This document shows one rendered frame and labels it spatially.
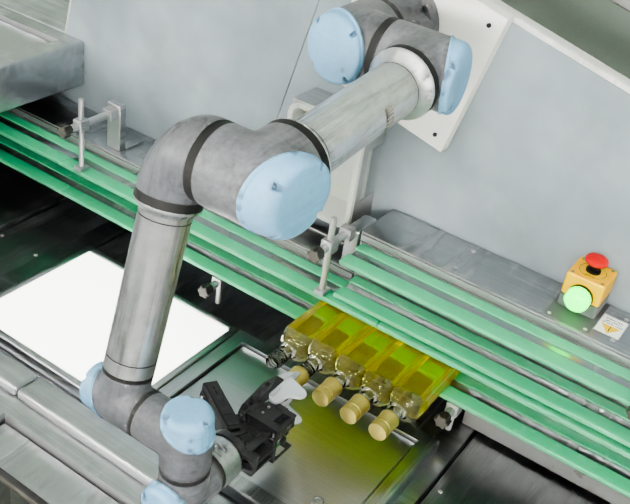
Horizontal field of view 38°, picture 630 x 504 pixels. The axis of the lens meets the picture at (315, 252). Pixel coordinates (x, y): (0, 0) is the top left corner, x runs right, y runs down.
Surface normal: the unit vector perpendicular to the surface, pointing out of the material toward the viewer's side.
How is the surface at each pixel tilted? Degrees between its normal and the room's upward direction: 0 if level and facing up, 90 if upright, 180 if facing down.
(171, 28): 0
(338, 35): 8
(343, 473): 90
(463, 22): 0
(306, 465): 90
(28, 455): 90
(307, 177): 82
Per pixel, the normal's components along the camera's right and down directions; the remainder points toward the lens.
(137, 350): 0.22, 0.40
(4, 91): 0.82, 0.40
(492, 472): 0.13, -0.82
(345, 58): -0.67, 0.33
